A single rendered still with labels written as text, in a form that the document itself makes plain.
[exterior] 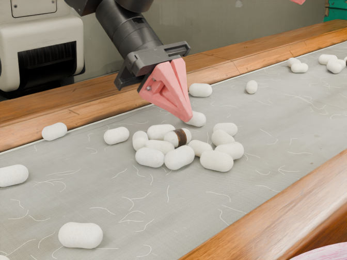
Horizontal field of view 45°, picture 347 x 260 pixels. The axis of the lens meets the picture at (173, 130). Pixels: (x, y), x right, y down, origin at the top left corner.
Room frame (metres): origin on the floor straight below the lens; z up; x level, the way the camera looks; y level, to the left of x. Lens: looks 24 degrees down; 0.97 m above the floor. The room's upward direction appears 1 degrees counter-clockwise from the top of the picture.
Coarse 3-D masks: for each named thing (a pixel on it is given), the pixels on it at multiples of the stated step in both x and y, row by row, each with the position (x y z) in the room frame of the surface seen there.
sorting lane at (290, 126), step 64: (320, 64) 0.84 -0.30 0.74; (128, 128) 0.52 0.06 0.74; (192, 128) 0.52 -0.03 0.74; (256, 128) 0.52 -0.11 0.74; (320, 128) 0.51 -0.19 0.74; (0, 192) 0.37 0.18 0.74; (64, 192) 0.36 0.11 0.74; (128, 192) 0.36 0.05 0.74; (192, 192) 0.36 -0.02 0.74; (256, 192) 0.36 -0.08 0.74; (64, 256) 0.27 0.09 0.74; (128, 256) 0.27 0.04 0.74
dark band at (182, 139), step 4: (180, 128) 0.47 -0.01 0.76; (176, 132) 0.46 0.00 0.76; (180, 132) 0.46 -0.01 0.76; (184, 132) 0.47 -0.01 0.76; (180, 136) 0.46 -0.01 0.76; (184, 136) 0.46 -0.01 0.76; (180, 140) 0.46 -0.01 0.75; (184, 140) 0.46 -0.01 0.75; (180, 144) 0.46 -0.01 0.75; (184, 144) 0.46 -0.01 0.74
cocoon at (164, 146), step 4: (148, 140) 0.44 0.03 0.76; (152, 140) 0.44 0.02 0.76; (156, 140) 0.44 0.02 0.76; (148, 144) 0.43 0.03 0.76; (152, 144) 0.43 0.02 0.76; (156, 144) 0.43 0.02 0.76; (160, 144) 0.43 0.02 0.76; (164, 144) 0.43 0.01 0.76; (168, 144) 0.43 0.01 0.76; (172, 144) 0.44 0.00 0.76; (152, 148) 0.43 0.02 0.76; (156, 148) 0.43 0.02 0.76; (160, 148) 0.43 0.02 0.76; (164, 148) 0.43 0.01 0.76; (168, 148) 0.43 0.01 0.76; (172, 148) 0.43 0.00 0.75; (164, 152) 0.43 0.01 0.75
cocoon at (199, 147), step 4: (192, 140) 0.45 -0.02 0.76; (196, 140) 0.44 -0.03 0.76; (188, 144) 0.44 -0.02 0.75; (192, 144) 0.44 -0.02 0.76; (196, 144) 0.44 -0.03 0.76; (200, 144) 0.43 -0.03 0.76; (204, 144) 0.43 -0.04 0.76; (208, 144) 0.43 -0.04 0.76; (192, 148) 0.44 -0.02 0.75; (196, 148) 0.43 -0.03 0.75; (200, 148) 0.43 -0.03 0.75; (204, 148) 0.43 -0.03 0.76; (208, 148) 0.43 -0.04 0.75; (196, 152) 0.43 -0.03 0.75; (200, 152) 0.43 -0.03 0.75
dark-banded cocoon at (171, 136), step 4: (184, 128) 0.47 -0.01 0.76; (168, 132) 0.47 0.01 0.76; (172, 132) 0.46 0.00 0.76; (188, 132) 0.47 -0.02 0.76; (168, 136) 0.46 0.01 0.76; (172, 136) 0.46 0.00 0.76; (176, 136) 0.46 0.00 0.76; (188, 136) 0.47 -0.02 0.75; (164, 140) 0.46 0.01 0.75; (168, 140) 0.46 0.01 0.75; (172, 140) 0.45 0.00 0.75; (176, 140) 0.46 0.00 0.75; (188, 140) 0.47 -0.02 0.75; (176, 144) 0.46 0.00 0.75
